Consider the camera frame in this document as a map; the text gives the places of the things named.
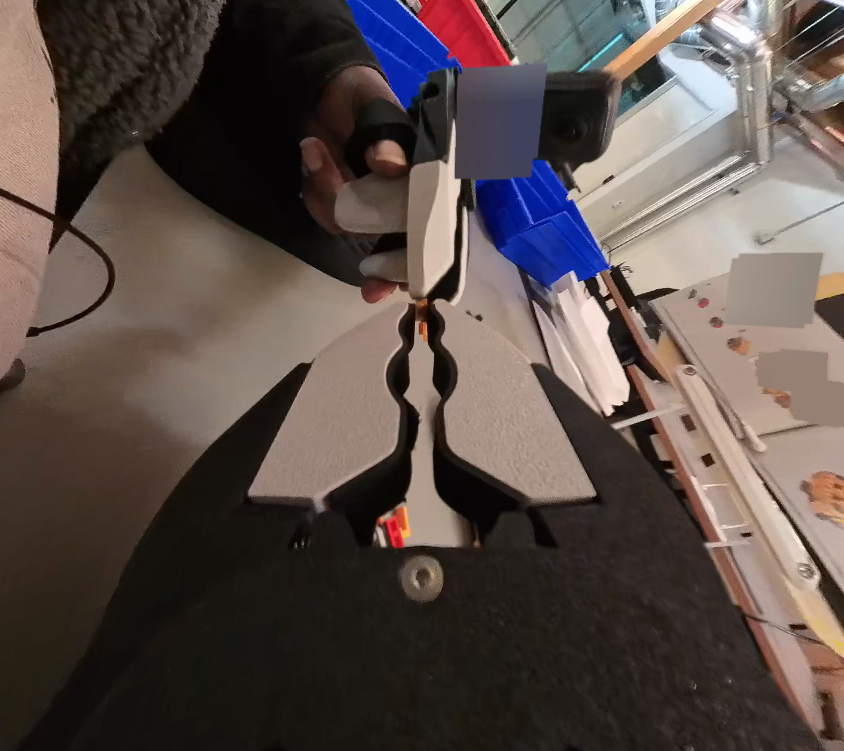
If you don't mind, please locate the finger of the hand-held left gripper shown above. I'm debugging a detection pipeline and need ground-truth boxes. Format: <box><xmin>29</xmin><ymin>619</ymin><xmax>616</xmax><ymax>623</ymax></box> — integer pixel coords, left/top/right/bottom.
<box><xmin>432</xmin><ymin>196</ymin><xmax>472</xmax><ymax>306</ymax></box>
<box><xmin>404</xmin><ymin>159</ymin><xmax>462</xmax><ymax>303</ymax></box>

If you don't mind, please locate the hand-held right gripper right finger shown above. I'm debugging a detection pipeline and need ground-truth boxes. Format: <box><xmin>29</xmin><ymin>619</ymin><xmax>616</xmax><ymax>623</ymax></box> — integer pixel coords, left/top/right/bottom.
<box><xmin>429</xmin><ymin>301</ymin><xmax>597</xmax><ymax>508</ymax></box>

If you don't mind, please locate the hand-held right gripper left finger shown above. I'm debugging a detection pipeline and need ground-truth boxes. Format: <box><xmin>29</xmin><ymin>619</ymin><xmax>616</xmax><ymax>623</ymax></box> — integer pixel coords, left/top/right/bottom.
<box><xmin>249</xmin><ymin>303</ymin><xmax>423</xmax><ymax>511</ymax></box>

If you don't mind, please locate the orange plate with red brick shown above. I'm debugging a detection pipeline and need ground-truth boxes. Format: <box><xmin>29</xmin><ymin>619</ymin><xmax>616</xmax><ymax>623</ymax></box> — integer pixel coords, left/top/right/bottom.
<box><xmin>376</xmin><ymin>503</ymin><xmax>411</xmax><ymax>549</ymax></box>

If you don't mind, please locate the person's left forearm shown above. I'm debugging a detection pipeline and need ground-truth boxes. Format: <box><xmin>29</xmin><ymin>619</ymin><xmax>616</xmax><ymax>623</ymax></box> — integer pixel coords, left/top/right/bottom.
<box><xmin>145</xmin><ymin>0</ymin><xmax>397</xmax><ymax>287</ymax></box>

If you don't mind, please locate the person's left hand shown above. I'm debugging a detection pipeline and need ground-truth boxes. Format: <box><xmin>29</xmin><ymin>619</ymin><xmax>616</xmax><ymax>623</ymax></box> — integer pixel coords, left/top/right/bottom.
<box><xmin>298</xmin><ymin>67</ymin><xmax>416</xmax><ymax>305</ymax></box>

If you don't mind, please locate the blue plastic bin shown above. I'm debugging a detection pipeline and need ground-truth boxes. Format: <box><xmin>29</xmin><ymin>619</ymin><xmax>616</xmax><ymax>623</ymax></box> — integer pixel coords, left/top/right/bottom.
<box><xmin>345</xmin><ymin>0</ymin><xmax>464</xmax><ymax>109</ymax></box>
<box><xmin>473</xmin><ymin>159</ymin><xmax>611</xmax><ymax>290</ymax></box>

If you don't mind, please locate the red plastic bin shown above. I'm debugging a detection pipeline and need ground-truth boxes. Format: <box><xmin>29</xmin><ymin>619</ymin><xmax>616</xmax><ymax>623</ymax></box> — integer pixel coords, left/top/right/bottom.
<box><xmin>414</xmin><ymin>0</ymin><xmax>515</xmax><ymax>69</ymax></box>

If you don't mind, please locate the white paper bag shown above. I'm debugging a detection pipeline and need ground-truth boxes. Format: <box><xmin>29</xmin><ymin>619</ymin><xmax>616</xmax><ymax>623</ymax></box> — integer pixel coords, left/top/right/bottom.
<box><xmin>531</xmin><ymin>273</ymin><xmax>632</xmax><ymax>417</ymax></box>

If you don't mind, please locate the white booklet holder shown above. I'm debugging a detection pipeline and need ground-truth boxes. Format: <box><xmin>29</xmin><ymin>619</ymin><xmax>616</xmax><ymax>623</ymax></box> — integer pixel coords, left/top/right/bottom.
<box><xmin>610</xmin><ymin>364</ymin><xmax>824</xmax><ymax>592</ymax></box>

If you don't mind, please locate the shiny metal pipe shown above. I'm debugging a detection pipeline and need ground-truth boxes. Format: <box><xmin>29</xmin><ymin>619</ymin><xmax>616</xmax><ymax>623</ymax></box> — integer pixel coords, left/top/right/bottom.
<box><xmin>706</xmin><ymin>0</ymin><xmax>775</xmax><ymax>168</ymax></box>

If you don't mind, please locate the beige sweatshirt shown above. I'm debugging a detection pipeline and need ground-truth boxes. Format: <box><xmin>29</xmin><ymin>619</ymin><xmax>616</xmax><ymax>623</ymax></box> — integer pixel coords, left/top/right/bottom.
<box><xmin>0</xmin><ymin>0</ymin><xmax>76</xmax><ymax>392</ymax></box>

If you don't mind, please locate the wooden post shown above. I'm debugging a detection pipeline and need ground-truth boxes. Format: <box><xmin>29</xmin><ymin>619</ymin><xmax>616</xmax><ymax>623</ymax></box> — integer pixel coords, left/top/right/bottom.
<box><xmin>603</xmin><ymin>0</ymin><xmax>749</xmax><ymax>80</ymax></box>

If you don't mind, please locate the thin black earphone cable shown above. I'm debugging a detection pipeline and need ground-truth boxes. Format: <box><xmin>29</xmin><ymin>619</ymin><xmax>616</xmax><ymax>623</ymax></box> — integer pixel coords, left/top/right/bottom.
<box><xmin>0</xmin><ymin>187</ymin><xmax>118</xmax><ymax>338</ymax></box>

